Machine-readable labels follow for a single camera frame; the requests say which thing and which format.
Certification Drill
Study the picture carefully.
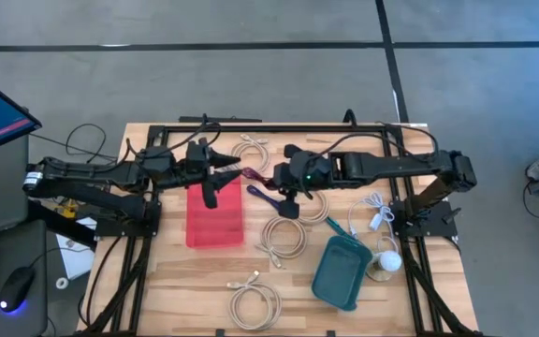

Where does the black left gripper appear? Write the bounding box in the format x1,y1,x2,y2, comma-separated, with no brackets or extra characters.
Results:
170,139,244,211

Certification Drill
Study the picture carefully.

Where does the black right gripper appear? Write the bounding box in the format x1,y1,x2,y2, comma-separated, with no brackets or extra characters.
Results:
272,143,334,220

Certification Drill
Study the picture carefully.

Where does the beige USB cable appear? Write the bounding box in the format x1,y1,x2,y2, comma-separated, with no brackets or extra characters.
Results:
226,270,284,331
229,134,271,175
254,215,309,271
297,191,331,225

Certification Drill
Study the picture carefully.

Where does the purple short cable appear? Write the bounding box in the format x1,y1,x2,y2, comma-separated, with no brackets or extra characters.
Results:
245,183,283,210

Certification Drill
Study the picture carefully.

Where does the maroon short cable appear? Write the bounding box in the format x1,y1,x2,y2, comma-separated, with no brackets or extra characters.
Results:
240,167,275,186

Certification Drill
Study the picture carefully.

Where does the red plastic tray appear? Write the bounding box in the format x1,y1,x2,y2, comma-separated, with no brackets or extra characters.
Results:
184,175,246,249

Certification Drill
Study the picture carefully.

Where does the teal plastic bin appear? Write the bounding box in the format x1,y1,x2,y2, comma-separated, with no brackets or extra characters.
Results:
310,234,374,313

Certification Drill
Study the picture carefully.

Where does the white globe lamp gold base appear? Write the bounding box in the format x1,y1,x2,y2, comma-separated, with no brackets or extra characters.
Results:
365,249,404,284

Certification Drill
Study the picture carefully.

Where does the yellow clamp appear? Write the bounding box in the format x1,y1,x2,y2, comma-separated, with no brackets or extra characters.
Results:
56,198,81,220

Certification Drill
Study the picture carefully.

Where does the white paper sheet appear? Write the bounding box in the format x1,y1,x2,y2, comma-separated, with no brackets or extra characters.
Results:
56,217,96,281

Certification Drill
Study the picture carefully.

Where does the black computer mouse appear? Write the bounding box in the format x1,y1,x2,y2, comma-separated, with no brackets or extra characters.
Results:
0,266,36,314

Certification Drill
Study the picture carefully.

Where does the black aluminium table frame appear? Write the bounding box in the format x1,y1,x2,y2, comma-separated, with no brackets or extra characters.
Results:
77,109,481,337

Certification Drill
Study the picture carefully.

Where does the white cable with adapter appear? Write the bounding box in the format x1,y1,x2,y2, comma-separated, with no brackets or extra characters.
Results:
345,190,400,256

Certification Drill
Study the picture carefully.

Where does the thin black floor cable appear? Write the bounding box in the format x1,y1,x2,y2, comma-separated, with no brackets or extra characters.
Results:
30,123,119,165

